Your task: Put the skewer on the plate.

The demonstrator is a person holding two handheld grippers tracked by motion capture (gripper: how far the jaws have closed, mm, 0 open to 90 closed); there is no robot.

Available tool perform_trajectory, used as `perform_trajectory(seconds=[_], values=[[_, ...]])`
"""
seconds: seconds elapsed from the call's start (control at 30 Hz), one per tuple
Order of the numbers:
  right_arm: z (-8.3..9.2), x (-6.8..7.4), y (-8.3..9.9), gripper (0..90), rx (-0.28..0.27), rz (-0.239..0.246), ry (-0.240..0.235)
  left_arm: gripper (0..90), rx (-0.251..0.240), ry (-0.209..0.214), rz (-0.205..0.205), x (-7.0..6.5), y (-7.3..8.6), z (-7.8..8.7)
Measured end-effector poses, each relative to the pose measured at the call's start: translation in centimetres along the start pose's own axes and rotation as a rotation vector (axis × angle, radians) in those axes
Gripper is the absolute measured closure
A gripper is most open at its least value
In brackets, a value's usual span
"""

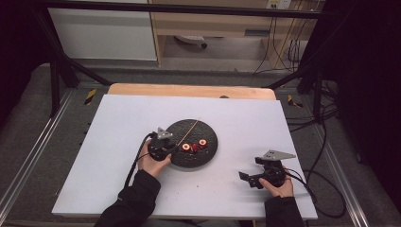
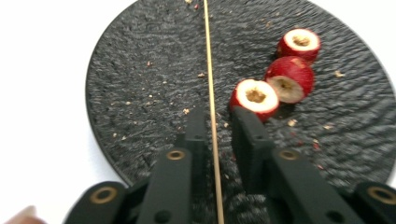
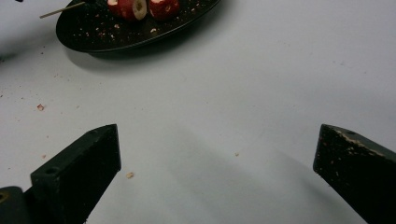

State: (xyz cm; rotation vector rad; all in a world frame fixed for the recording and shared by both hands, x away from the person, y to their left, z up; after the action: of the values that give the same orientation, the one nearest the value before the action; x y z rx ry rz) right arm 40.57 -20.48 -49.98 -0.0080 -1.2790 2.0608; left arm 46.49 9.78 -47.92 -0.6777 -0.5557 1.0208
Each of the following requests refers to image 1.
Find right hand-held gripper cable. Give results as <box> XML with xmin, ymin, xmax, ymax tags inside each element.
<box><xmin>285</xmin><ymin>168</ymin><xmax>347</xmax><ymax>219</ymax></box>

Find light wooden desk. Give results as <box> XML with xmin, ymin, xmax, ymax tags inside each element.
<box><xmin>147</xmin><ymin>0</ymin><xmax>318</xmax><ymax>69</ymax></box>

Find white wall socket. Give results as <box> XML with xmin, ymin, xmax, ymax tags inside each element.
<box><xmin>266</xmin><ymin>0</ymin><xmax>293</xmax><ymax>10</ymax></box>

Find aluminium floor rail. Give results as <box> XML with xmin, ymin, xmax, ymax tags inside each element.
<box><xmin>0</xmin><ymin>89</ymin><xmax>76</xmax><ymax>216</ymax></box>
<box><xmin>310</xmin><ymin>121</ymin><xmax>371</xmax><ymax>227</ymax></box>

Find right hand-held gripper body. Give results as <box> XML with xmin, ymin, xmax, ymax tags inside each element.
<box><xmin>254</xmin><ymin>149</ymin><xmax>297</xmax><ymax>187</ymax></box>

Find person's right hand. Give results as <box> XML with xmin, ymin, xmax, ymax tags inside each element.
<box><xmin>258</xmin><ymin>176</ymin><xmax>295</xmax><ymax>199</ymax></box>

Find left hand-held gripper cable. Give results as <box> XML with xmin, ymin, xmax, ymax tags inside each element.
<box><xmin>123</xmin><ymin>131</ymin><xmax>158</xmax><ymax>189</ymax></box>

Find black curtain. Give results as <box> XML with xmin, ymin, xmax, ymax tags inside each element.
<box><xmin>302</xmin><ymin>0</ymin><xmax>401</xmax><ymax>207</ymax></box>
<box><xmin>0</xmin><ymin>0</ymin><xmax>55</xmax><ymax>126</ymax></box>

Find person's lap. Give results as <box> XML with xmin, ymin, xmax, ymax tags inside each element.
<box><xmin>148</xmin><ymin>218</ymin><xmax>240</xmax><ymax>227</ymax></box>

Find white table board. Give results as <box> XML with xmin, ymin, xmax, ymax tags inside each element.
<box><xmin>51</xmin><ymin>94</ymin><xmax>319</xmax><ymax>221</ymax></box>

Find person's left hand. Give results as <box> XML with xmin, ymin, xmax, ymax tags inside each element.
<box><xmin>137</xmin><ymin>143</ymin><xmax>173</xmax><ymax>180</ymax></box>

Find wooden table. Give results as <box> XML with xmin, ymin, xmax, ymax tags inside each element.
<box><xmin>107</xmin><ymin>82</ymin><xmax>278</xmax><ymax>101</ymax></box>

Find yellow black floor tape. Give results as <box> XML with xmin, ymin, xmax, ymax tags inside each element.
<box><xmin>83</xmin><ymin>88</ymin><xmax>98</xmax><ymax>106</ymax></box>
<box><xmin>287</xmin><ymin>94</ymin><xmax>305</xmax><ymax>109</ymax></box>

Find black round plate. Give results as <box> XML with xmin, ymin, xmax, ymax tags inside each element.
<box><xmin>165</xmin><ymin>118</ymin><xmax>219</xmax><ymax>169</ymax></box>

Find thin wooden skewer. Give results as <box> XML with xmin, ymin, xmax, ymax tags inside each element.
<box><xmin>177</xmin><ymin>118</ymin><xmax>201</xmax><ymax>148</ymax></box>

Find hand-held gripper cable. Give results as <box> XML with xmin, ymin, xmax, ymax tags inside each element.
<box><xmin>285</xmin><ymin>168</ymin><xmax>347</xmax><ymax>219</ymax></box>
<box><xmin>123</xmin><ymin>131</ymin><xmax>158</xmax><ymax>189</ymax></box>

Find white cabinet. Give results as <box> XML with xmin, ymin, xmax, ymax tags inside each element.
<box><xmin>47</xmin><ymin>7</ymin><xmax>158</xmax><ymax>61</ymax></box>

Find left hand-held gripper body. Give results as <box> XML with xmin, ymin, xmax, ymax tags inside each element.
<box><xmin>148</xmin><ymin>126</ymin><xmax>177</xmax><ymax>163</ymax></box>

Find black floor cables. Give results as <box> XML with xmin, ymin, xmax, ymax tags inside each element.
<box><xmin>284</xmin><ymin>79</ymin><xmax>340</xmax><ymax>134</ymax></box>

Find hanging black cables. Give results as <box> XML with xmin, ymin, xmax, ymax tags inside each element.
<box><xmin>253</xmin><ymin>16</ymin><xmax>305</xmax><ymax>76</ymax></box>

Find black metal frame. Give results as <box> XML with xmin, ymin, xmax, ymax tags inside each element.
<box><xmin>30</xmin><ymin>0</ymin><xmax>330</xmax><ymax>120</ymax></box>

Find white chair base with caster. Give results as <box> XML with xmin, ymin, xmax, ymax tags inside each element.
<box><xmin>174</xmin><ymin>34</ymin><xmax>208</xmax><ymax>49</ymax></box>

